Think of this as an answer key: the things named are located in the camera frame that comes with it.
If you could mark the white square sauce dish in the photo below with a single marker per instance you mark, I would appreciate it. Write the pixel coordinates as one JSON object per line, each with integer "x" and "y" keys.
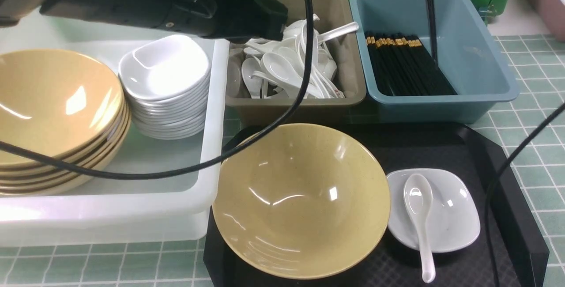
{"x": 453, "y": 223}

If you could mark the top stacked yellow bowl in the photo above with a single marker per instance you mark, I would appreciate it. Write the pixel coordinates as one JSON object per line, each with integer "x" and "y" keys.
{"x": 53, "y": 100}

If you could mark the brown plastic spoon bin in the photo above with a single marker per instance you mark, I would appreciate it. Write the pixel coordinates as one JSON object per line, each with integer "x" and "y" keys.
{"x": 350, "y": 79}

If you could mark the stack of yellow bowls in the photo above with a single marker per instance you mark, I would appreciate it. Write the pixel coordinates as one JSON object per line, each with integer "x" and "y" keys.
{"x": 66, "y": 180}

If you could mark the black plastic serving tray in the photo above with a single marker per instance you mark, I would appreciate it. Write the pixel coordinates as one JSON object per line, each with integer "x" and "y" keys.
{"x": 521, "y": 252}

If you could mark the pile of white spoons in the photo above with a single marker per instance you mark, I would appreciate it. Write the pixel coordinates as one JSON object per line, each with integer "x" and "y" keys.
{"x": 275, "y": 69}

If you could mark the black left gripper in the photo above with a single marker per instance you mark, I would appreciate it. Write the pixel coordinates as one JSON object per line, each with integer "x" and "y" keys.
{"x": 233, "y": 20}

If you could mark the stack of white dishes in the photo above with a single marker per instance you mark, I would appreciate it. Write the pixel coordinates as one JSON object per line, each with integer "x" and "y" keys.
{"x": 167, "y": 84}

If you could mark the blue plastic chopstick bin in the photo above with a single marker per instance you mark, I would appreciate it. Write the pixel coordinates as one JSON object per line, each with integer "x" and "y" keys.
{"x": 467, "y": 54}

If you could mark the bundle of black chopsticks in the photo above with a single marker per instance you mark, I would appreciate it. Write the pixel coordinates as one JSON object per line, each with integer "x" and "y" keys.
{"x": 402, "y": 66}

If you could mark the white ceramic soup spoon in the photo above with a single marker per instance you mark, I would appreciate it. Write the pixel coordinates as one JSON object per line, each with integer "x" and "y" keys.
{"x": 418, "y": 198}

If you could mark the yellow noodle bowl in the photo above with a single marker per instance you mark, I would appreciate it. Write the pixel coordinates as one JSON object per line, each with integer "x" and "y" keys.
{"x": 304, "y": 202}

